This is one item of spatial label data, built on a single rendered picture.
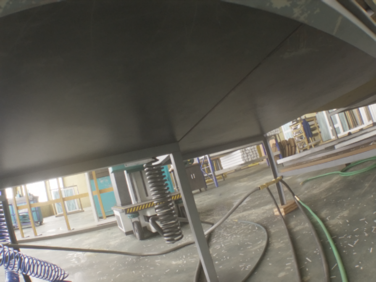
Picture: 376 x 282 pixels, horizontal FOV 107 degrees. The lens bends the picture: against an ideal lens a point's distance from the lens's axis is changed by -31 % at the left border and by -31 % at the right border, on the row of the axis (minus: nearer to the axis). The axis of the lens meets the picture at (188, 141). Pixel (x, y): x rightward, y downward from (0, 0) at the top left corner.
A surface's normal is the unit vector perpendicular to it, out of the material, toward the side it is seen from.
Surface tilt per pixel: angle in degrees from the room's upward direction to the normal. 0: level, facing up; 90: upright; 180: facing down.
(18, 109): 180
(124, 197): 90
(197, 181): 90
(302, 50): 180
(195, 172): 90
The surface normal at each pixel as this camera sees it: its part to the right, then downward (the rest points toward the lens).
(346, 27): 0.27, 0.95
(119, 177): 0.45, -0.29
